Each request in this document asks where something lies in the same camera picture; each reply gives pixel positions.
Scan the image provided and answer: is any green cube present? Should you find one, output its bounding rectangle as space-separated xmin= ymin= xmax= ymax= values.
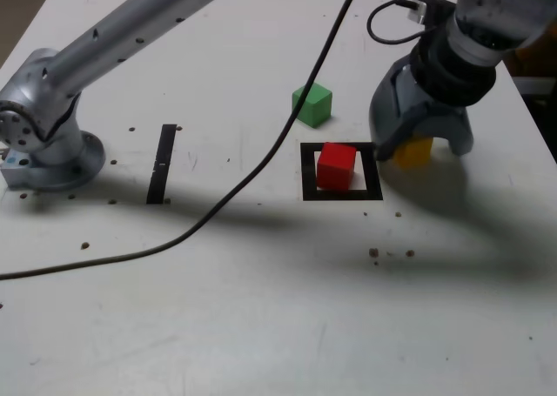
xmin=292 ymin=83 xmax=333 ymax=130

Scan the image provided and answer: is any orange-brown background object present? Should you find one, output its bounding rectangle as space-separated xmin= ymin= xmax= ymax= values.
xmin=507 ymin=15 xmax=557 ymax=79

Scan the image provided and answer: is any red cube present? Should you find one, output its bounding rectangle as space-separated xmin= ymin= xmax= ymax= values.
xmin=316 ymin=142 xmax=358 ymax=191

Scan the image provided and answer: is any black tape square outline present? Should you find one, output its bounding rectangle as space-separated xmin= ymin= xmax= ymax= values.
xmin=299 ymin=141 xmax=385 ymax=202

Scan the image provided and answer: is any long black cable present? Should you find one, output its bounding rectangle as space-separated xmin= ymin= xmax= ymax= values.
xmin=0 ymin=0 xmax=366 ymax=282

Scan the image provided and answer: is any black tape strip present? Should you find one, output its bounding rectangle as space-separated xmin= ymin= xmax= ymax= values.
xmin=145 ymin=124 xmax=178 ymax=205

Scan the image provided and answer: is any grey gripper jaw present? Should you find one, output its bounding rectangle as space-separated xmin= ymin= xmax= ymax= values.
xmin=417 ymin=102 xmax=475 ymax=156
xmin=368 ymin=56 xmax=436 ymax=161

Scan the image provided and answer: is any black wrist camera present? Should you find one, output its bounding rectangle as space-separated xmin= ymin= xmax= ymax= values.
xmin=408 ymin=0 xmax=456 ymax=27

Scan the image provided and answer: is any yellow cube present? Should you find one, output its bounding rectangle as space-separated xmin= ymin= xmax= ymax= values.
xmin=391 ymin=132 xmax=435 ymax=171

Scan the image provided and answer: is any short black camera cable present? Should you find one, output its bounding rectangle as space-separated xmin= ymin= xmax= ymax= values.
xmin=366 ymin=0 xmax=436 ymax=46

